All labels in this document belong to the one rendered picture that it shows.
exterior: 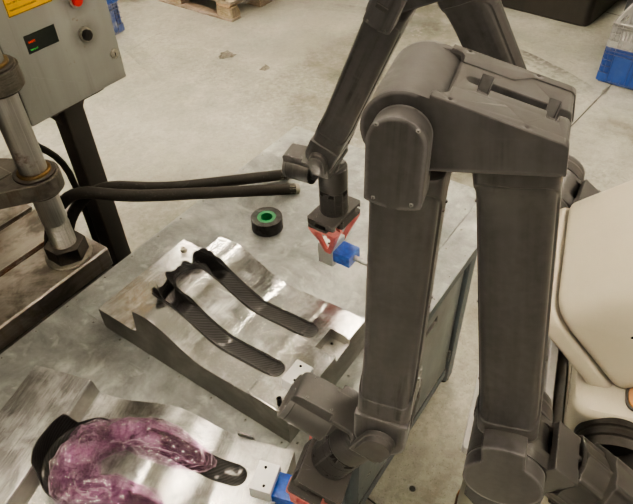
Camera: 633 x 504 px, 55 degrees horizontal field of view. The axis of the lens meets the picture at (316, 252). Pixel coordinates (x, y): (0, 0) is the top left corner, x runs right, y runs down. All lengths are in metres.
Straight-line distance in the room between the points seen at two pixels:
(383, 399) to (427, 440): 1.47
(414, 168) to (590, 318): 0.35
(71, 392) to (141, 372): 0.18
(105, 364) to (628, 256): 1.00
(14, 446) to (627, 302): 0.93
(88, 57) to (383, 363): 1.22
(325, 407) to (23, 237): 1.19
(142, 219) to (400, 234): 2.53
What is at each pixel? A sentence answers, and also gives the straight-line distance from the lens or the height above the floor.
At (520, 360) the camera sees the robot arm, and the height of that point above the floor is 1.39.
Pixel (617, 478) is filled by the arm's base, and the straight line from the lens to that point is 0.69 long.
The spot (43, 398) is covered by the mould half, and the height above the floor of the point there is 0.91.
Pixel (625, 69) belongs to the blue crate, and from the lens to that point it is 4.11.
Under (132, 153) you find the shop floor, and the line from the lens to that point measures 3.42.
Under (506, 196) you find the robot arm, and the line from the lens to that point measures 0.42.
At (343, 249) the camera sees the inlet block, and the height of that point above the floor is 0.95.
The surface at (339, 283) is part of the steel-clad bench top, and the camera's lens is 1.39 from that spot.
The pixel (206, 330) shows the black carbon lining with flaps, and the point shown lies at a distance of 1.21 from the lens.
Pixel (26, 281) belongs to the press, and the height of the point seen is 0.79.
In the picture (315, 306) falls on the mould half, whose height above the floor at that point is 0.89.
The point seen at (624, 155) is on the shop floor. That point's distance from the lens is 3.51.
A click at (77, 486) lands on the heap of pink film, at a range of 1.09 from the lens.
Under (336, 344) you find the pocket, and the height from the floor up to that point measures 0.86.
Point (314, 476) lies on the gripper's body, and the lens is 0.81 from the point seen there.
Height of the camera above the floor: 1.81
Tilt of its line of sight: 43 degrees down
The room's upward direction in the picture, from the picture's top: 2 degrees counter-clockwise
